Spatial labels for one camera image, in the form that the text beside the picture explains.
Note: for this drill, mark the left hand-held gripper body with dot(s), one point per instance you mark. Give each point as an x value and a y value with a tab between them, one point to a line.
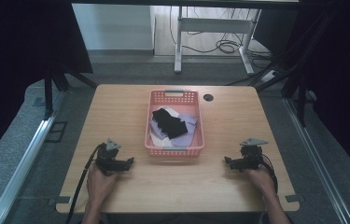
107	155

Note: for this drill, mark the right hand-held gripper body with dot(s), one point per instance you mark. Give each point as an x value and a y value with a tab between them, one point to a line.
251	154

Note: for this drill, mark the person's right hand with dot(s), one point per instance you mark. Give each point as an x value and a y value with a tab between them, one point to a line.
260	182

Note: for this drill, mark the person's left hand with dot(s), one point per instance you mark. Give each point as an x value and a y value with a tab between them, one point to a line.
99	184

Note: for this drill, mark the white cloth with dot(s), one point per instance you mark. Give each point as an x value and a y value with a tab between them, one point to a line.
163	142

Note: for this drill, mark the black cloth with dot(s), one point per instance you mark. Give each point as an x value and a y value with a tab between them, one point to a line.
169	123

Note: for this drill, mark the lavender cloth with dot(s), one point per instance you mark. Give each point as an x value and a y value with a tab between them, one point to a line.
189	123

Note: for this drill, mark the pink plastic basket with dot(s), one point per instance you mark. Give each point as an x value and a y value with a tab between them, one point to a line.
191	105

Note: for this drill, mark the white power strip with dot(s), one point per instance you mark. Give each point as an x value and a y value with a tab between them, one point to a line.
269	75

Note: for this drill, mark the black metal stand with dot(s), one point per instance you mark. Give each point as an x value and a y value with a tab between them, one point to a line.
297	84
51	87

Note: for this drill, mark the black curtain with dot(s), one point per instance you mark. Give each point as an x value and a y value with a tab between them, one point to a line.
340	62
17	46

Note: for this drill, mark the aluminium floor rail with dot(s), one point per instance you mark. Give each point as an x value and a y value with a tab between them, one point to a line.
315	155
23	168

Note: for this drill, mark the white metal desk frame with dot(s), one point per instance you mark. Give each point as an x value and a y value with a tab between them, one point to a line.
213	25

